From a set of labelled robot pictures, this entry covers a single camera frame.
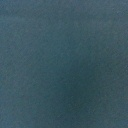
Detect black table mat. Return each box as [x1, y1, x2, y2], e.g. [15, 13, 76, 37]
[0, 0, 128, 128]

